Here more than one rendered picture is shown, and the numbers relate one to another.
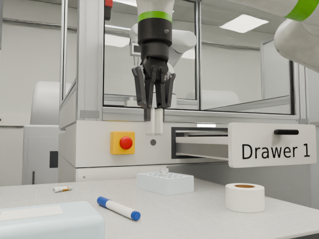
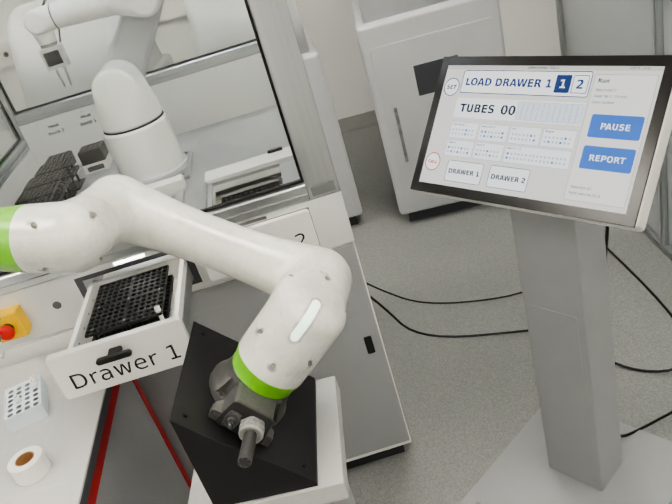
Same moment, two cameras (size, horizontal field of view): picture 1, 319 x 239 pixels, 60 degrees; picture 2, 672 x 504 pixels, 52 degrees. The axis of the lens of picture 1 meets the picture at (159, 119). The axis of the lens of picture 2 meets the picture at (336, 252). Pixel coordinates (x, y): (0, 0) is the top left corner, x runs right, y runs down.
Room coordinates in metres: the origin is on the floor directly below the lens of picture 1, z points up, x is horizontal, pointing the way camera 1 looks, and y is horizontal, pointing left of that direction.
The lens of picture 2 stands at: (-0.20, -1.23, 1.63)
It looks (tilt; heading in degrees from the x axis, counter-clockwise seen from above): 29 degrees down; 23
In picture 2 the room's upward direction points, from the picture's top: 17 degrees counter-clockwise
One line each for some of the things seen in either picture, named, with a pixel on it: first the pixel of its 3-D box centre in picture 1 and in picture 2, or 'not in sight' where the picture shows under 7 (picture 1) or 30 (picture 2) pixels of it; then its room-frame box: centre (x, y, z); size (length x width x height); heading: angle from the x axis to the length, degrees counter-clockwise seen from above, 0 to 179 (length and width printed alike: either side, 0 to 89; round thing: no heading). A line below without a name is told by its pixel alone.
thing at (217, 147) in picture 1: (226, 145); (135, 308); (0.92, -0.22, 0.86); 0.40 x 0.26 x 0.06; 23
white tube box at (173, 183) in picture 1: (164, 182); (26, 402); (0.70, -0.01, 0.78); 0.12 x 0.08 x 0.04; 38
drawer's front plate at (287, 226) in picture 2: not in sight; (259, 245); (1.15, -0.47, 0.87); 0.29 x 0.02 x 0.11; 113
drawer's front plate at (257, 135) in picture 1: (275, 144); (122, 357); (0.73, -0.31, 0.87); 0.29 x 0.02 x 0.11; 113
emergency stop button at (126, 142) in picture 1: (125, 142); (6, 331); (0.85, 0.10, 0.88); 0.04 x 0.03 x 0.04; 113
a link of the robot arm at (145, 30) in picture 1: (154, 36); not in sight; (0.72, 0.01, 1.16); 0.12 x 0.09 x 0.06; 38
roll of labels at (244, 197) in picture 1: (244, 197); (29, 465); (0.53, -0.16, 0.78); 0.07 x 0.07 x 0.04
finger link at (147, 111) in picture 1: (144, 111); not in sight; (0.70, 0.04, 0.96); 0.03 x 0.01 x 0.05; 128
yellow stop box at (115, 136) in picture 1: (122, 142); (10, 324); (0.88, 0.12, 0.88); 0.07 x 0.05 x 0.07; 113
